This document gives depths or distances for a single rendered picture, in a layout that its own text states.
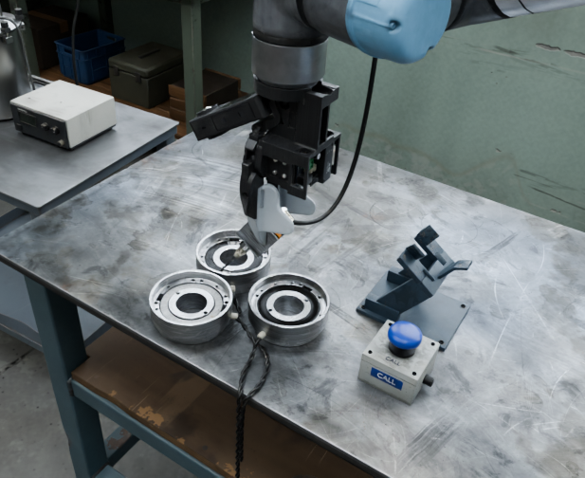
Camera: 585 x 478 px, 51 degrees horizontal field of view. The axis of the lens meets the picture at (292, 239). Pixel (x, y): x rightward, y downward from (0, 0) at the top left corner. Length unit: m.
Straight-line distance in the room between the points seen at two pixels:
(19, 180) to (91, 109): 0.23
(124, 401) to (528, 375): 0.62
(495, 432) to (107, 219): 0.64
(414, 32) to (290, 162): 0.20
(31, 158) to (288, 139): 0.89
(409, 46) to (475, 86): 1.82
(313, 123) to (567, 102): 1.70
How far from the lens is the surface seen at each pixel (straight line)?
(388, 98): 2.47
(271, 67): 0.61
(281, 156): 0.65
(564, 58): 2.23
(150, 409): 1.05
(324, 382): 0.75
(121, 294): 0.87
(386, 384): 0.75
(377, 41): 0.51
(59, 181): 1.36
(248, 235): 0.77
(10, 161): 1.46
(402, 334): 0.72
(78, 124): 1.46
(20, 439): 1.77
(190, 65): 2.28
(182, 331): 0.77
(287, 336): 0.76
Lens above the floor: 1.37
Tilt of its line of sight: 37 degrees down
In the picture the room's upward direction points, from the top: 4 degrees clockwise
